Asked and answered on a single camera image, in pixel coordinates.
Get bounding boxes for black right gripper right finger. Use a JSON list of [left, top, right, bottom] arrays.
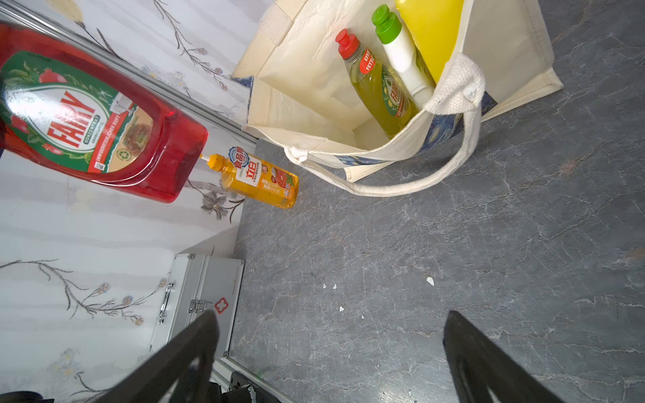
[[443, 311, 561, 402]]

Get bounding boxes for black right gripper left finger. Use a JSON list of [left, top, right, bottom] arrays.
[[97, 311, 219, 402]]

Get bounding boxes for orange dish soap bottle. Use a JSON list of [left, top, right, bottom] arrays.
[[200, 146, 299, 209]]

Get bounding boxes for green red-capped dish soap bottle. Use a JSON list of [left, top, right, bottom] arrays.
[[335, 29, 418, 139]]

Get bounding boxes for red dish soap bottle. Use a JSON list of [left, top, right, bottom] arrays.
[[1, 23, 208, 203]]

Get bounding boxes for cream canvas starry-night shopping bag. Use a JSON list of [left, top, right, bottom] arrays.
[[234, 1, 563, 197]]

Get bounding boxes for white green-capped soap bottle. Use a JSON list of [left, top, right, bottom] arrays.
[[371, 4, 436, 109]]

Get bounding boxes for yellow pump dish soap bottle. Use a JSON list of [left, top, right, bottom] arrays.
[[395, 0, 464, 83]]

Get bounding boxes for grey metal box with handle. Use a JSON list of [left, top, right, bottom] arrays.
[[149, 254, 245, 359]]

